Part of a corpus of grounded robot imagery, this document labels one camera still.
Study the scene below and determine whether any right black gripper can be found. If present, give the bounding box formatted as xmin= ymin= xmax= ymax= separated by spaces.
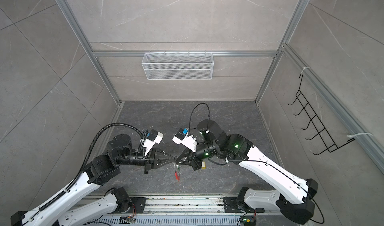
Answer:
xmin=175 ymin=141 xmax=221 ymax=170

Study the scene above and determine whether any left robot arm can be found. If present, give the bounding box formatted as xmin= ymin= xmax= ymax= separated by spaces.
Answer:
xmin=11 ymin=130 xmax=173 ymax=226

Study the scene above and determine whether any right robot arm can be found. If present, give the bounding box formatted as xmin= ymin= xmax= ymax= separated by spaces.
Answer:
xmin=173 ymin=119 xmax=318 ymax=225

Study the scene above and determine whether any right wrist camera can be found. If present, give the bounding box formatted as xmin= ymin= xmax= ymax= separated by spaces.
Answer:
xmin=172 ymin=128 xmax=198 ymax=152

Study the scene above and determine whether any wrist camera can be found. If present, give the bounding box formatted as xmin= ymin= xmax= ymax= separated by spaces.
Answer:
xmin=172 ymin=128 xmax=198 ymax=152
xmin=143 ymin=129 xmax=164 ymax=157

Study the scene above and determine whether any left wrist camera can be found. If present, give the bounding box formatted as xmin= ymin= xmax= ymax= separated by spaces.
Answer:
xmin=143 ymin=129 xmax=164 ymax=157

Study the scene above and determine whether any right black camera cable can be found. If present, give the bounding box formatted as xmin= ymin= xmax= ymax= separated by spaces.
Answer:
xmin=188 ymin=102 xmax=211 ymax=130

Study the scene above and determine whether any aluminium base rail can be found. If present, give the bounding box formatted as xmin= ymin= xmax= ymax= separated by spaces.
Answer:
xmin=58 ymin=195 xmax=310 ymax=226

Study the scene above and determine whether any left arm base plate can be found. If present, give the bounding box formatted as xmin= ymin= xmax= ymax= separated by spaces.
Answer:
xmin=112 ymin=197 xmax=147 ymax=215

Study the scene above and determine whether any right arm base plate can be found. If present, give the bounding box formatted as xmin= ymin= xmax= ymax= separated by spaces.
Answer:
xmin=223 ymin=197 xmax=265 ymax=213

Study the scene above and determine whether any left black corrugated cable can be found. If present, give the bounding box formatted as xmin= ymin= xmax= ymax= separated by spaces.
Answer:
xmin=38 ymin=122 xmax=145 ymax=212

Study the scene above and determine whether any white wire mesh basket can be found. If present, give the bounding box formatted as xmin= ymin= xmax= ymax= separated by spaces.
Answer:
xmin=142 ymin=52 xmax=214 ymax=80

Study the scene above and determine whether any black wire hook rack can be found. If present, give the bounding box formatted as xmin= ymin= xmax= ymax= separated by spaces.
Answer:
xmin=287 ymin=74 xmax=355 ymax=155

